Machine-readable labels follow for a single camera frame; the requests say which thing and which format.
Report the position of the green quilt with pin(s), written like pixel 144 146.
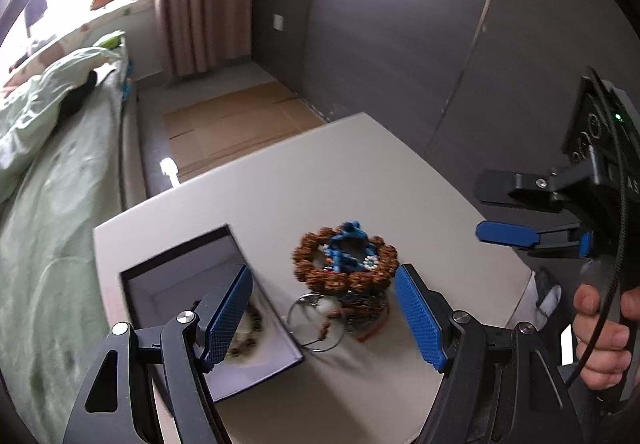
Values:
pixel 30 112

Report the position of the white wall socket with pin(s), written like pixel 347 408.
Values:
pixel 278 22

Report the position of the flattened cardboard sheets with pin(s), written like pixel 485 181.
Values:
pixel 214 132

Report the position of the blue bead jewelry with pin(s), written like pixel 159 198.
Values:
pixel 350 250

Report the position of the person's right hand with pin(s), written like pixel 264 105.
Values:
pixel 609 359

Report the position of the green toy on bed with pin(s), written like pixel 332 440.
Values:
pixel 110 41

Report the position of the white low table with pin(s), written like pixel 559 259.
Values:
pixel 283 204

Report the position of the black jewelry box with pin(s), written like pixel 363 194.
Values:
pixel 240 341

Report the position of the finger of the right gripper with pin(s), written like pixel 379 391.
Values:
pixel 551 191
pixel 563 242

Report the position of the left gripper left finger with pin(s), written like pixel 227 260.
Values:
pixel 116 403

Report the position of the bed with green sheet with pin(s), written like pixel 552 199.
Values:
pixel 52 314

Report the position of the silver hoop bangle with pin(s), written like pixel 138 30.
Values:
pixel 316 322

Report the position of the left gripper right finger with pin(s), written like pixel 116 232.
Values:
pixel 498 384

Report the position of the black item on bed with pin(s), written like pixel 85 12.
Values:
pixel 75 98

